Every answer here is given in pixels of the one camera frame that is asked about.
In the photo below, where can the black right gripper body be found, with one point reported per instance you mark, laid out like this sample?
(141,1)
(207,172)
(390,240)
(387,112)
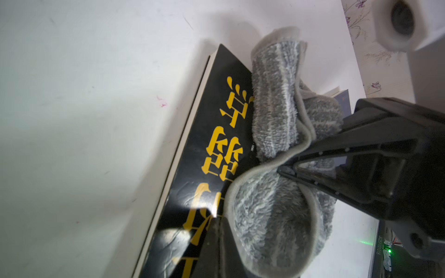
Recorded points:
(416,192)

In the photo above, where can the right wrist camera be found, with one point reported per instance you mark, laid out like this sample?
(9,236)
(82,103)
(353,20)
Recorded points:
(407,26)

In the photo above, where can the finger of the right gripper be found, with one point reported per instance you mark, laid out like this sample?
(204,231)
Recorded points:
(387,139)
(344,188)

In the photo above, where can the blue book yellow label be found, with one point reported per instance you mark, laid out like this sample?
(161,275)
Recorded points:
(343,98)

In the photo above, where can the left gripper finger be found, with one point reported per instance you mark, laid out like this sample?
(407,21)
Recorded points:
(219,257)

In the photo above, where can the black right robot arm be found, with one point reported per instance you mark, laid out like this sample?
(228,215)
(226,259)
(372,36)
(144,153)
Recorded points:
(393,261)

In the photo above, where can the black portrait book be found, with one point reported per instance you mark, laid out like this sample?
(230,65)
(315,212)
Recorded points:
(216,146)

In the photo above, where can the grey striped cleaning cloth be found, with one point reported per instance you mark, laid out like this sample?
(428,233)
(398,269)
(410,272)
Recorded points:
(280,225)

